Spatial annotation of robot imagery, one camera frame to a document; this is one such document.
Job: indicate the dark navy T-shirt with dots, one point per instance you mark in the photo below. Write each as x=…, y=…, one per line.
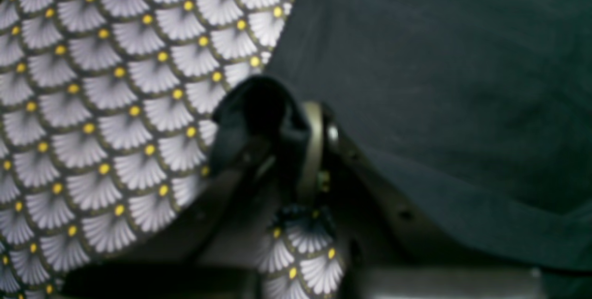
x=478, y=110

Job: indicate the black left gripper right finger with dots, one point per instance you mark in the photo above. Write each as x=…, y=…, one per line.
x=392, y=249

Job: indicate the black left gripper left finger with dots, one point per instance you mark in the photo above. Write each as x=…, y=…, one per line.
x=168, y=265

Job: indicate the fan patterned tablecloth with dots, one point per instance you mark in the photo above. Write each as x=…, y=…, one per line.
x=106, y=112

